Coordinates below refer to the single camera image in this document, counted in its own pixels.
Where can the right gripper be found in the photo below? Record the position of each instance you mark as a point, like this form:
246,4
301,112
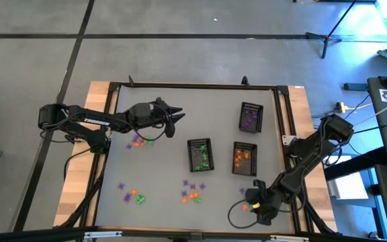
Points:
264,201

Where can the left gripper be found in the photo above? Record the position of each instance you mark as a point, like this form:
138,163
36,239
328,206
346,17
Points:
141,114

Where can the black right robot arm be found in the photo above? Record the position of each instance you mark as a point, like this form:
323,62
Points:
309,153

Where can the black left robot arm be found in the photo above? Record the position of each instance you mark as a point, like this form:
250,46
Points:
96,121

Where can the yellow tag label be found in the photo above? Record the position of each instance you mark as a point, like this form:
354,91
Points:
255,205

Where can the black slotted plastic basket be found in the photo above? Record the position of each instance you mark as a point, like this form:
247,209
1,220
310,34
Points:
251,168
250,107
195,154

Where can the grey table mat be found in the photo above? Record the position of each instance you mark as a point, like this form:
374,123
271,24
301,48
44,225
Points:
166,174

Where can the silver mounting plate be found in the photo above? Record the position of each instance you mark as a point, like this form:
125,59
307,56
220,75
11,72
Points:
289,140

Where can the white box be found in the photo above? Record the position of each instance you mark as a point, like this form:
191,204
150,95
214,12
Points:
348,186

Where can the yellow power plug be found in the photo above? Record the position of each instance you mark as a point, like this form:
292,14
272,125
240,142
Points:
341,107

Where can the black tripod stand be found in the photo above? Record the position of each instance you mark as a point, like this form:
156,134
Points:
326,37

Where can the black metal table frame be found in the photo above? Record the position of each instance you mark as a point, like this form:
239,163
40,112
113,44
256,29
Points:
180,84

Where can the silver metal bracket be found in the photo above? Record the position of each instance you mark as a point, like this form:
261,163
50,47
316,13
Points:
102,234
289,238

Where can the black rail clamp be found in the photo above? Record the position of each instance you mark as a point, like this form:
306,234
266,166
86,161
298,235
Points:
245,81
131,81

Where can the black frame beam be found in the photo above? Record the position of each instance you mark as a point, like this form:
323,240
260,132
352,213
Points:
29,235

